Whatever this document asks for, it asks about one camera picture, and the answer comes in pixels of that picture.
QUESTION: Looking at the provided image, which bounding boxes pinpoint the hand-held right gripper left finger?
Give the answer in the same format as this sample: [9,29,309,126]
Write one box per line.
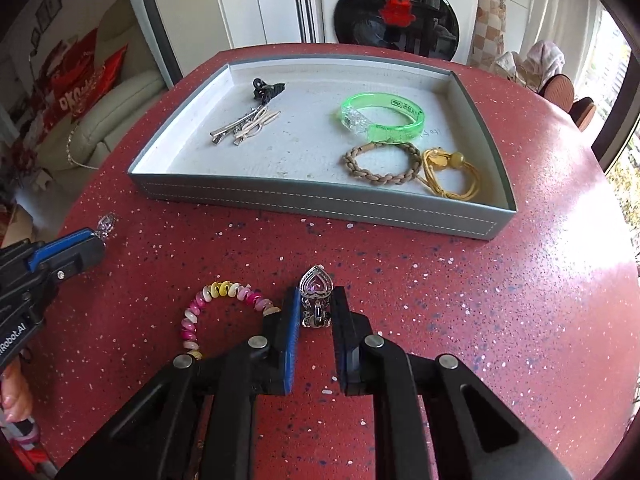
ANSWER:
[55,287,303,480]

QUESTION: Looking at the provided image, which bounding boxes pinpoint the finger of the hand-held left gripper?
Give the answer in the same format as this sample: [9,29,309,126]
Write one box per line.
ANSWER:
[26,228,96,272]
[35,240,107,283]

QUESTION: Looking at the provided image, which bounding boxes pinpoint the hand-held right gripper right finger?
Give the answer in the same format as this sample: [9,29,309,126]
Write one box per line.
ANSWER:
[330,286,574,480]

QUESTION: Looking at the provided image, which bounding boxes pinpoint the silver heart earring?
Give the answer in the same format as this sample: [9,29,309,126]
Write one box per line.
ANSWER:
[95,212,119,242]
[298,264,335,330]

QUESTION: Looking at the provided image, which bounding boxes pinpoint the pink yellow beaded bracelet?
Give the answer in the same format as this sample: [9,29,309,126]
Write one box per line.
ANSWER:
[180,281,282,361]

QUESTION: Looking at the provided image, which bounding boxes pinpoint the beige braided bracelet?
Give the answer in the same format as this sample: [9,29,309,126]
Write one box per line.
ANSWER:
[343,141,423,187]

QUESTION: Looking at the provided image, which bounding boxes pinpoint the grey shallow tray box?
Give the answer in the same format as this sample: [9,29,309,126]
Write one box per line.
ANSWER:
[127,51,517,241]

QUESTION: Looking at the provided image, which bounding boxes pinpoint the silver alligator hair clip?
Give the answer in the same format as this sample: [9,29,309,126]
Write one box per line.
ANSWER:
[210,106,268,147]

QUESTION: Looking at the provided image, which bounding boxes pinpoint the yellow cord bracelet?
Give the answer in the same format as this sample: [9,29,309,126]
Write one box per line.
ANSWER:
[419,146,482,202]

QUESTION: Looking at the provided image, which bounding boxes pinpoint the cream bow hair clip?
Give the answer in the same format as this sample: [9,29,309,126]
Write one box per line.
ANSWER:
[232,108,282,146]

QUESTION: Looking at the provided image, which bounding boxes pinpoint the green translucent bangle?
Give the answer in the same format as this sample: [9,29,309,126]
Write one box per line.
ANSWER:
[340,91,426,144]

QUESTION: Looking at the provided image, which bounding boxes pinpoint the black claw hair clip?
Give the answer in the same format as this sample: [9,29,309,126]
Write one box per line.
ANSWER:
[248,78,286,106]

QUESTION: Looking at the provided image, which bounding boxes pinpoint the person's left hand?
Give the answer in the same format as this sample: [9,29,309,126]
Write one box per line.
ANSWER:
[0,360,36,423]

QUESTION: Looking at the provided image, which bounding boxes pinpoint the cream leather sofa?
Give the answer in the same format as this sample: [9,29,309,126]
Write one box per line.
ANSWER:
[36,5,167,172]

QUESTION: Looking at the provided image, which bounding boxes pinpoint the red printed cushion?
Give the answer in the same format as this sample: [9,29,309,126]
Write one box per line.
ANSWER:
[31,27,129,128]

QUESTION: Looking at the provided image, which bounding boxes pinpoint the white cabinet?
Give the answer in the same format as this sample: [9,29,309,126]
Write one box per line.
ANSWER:
[209,0,322,50]

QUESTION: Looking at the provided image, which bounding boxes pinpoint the white washing machine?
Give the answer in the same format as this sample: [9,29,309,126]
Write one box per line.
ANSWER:
[317,0,482,67]

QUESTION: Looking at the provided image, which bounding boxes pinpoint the white cloth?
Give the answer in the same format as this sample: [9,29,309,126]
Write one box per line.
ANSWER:
[522,40,567,92]

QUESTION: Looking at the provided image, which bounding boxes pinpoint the checkered paper bag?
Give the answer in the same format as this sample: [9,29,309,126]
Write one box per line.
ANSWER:
[469,0,509,69]

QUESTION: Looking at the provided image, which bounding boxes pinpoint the red handled mop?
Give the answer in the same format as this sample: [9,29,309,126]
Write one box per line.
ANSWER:
[266,0,319,44]

